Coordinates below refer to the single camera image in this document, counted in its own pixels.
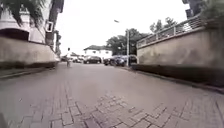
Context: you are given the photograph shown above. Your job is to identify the dark parked car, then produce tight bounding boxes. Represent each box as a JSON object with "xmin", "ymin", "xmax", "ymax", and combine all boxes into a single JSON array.
[
  {"xmin": 103, "ymin": 55, "xmax": 127, "ymax": 67},
  {"xmin": 125, "ymin": 54, "xmax": 138, "ymax": 65}
]

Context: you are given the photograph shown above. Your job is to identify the white house with dark roof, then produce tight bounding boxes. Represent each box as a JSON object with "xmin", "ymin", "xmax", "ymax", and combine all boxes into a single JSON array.
[{"xmin": 83, "ymin": 44, "xmax": 114, "ymax": 62}]

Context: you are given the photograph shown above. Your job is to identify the black car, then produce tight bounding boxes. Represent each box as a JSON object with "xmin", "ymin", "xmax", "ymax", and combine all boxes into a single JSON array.
[{"xmin": 83, "ymin": 55, "xmax": 103, "ymax": 65}]

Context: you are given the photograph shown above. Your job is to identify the grey street lamp pole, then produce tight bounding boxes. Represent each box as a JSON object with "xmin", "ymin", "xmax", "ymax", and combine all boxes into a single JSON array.
[{"xmin": 113, "ymin": 19, "xmax": 131, "ymax": 68}]

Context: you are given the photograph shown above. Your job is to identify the group of dark trees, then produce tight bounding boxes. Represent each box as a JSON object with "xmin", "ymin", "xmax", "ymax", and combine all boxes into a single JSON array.
[{"xmin": 105, "ymin": 16, "xmax": 179, "ymax": 57}]

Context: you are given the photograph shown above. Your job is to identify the reddish brick paved road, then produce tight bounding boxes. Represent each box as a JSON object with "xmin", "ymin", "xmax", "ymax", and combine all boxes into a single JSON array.
[{"xmin": 0, "ymin": 61, "xmax": 224, "ymax": 128}]

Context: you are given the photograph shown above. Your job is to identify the white car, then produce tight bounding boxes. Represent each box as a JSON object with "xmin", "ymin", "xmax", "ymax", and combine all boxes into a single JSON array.
[{"xmin": 72, "ymin": 55, "xmax": 85, "ymax": 64}]

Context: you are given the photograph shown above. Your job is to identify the person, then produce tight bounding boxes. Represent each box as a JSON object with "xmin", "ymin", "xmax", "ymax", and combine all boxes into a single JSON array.
[{"xmin": 65, "ymin": 47, "xmax": 73, "ymax": 68}]

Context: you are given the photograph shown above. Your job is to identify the pale metal railing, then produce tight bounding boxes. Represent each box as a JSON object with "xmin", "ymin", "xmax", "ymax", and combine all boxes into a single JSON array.
[{"xmin": 136, "ymin": 14, "xmax": 209, "ymax": 48}]

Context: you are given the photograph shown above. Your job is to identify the brown and pale building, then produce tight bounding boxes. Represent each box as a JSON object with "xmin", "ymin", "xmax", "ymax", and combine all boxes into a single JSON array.
[{"xmin": 0, "ymin": 0, "xmax": 65, "ymax": 51}]

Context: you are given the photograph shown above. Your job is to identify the grey concrete kerb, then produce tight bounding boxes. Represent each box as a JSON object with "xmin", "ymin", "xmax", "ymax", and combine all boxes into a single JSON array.
[{"xmin": 0, "ymin": 67, "xmax": 48, "ymax": 80}]

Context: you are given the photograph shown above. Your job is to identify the tall dark building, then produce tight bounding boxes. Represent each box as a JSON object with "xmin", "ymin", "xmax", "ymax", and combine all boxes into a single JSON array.
[{"xmin": 181, "ymin": 0, "xmax": 204, "ymax": 19}]

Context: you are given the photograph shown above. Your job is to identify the palm tree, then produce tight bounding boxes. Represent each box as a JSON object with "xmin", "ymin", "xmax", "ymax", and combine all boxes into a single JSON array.
[{"xmin": 0, "ymin": 0, "xmax": 48, "ymax": 28}]

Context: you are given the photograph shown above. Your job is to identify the leafy tree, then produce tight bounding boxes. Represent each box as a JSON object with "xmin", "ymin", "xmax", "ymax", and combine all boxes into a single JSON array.
[{"xmin": 199, "ymin": 0, "xmax": 224, "ymax": 24}]

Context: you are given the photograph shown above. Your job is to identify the beige wall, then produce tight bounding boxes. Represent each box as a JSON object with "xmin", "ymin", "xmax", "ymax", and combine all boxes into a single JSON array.
[{"xmin": 136, "ymin": 28, "xmax": 224, "ymax": 69}]

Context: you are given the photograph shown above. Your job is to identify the pale plastered wall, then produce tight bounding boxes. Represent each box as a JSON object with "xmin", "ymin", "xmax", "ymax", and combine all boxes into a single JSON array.
[{"xmin": 0, "ymin": 35, "xmax": 60, "ymax": 66}]

